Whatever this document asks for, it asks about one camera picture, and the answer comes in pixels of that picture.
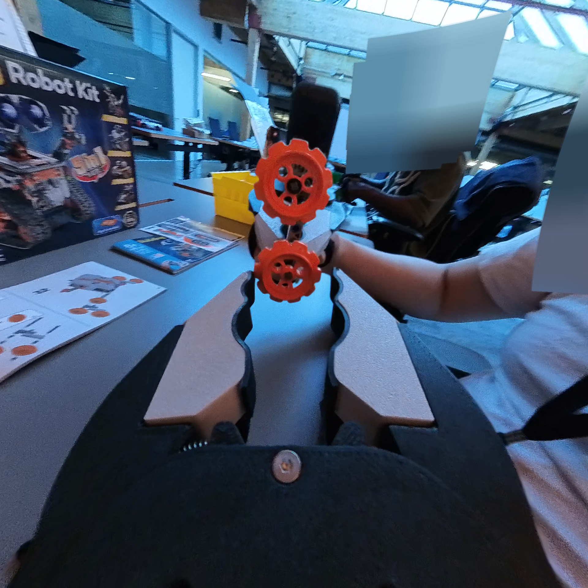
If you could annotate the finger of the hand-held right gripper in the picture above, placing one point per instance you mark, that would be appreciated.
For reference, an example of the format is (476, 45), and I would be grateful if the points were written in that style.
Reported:
(321, 232)
(265, 227)

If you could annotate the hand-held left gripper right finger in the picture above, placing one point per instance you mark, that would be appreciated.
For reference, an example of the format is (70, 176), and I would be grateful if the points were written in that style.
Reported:
(381, 367)

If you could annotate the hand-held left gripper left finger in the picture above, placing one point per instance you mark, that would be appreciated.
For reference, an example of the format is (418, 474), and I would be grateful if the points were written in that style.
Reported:
(197, 367)

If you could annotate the grey beam with orange gears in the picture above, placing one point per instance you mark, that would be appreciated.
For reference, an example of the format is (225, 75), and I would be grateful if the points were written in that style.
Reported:
(271, 170)

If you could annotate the person's right forearm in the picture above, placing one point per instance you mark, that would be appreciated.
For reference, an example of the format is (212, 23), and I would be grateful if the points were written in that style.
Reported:
(404, 280)

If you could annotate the grey desk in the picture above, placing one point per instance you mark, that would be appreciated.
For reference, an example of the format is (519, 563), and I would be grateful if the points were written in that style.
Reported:
(92, 399)

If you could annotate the yellow plastic bin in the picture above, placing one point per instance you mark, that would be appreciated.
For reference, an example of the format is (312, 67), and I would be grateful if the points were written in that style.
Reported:
(232, 197)

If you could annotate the blue instruction booklet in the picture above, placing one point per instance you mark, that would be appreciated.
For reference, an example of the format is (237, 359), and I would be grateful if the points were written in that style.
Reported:
(156, 255)

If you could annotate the grey background table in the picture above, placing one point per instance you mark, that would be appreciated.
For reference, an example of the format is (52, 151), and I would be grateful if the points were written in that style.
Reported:
(183, 138)

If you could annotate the open white instruction manual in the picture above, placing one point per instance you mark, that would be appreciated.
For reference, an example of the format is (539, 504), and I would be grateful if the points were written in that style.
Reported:
(69, 312)

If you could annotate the person's white shirt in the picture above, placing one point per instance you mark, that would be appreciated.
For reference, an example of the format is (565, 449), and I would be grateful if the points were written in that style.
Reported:
(542, 344)

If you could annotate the office chair with blue jacket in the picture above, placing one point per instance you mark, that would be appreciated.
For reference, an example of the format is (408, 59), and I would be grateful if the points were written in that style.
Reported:
(500, 193)

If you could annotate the blue robot kit box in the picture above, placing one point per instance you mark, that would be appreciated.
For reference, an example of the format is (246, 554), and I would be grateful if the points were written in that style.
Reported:
(69, 160)

